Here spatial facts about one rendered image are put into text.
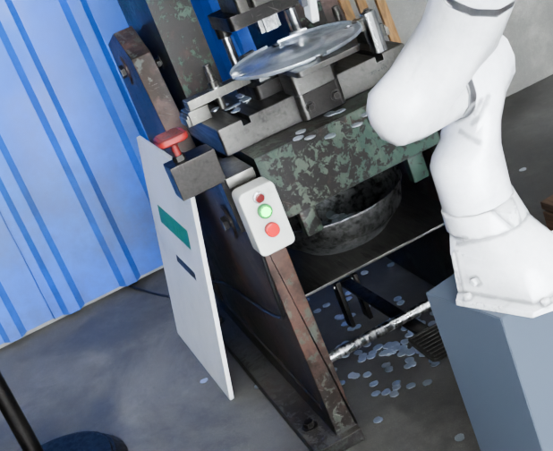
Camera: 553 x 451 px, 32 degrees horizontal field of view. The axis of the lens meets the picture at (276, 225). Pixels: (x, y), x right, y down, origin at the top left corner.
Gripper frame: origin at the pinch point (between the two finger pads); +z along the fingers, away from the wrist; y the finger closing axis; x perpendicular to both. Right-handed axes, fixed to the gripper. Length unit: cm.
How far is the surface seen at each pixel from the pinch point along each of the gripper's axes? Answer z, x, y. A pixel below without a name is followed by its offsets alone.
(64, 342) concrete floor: 135, 76, -70
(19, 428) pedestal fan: 82, 9, -86
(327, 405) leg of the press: 72, -32, -25
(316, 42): 15.5, 8.5, 3.8
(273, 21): 16.8, 23.2, 1.3
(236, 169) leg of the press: 25.7, -4.5, -23.2
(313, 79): 20.6, 4.4, 0.1
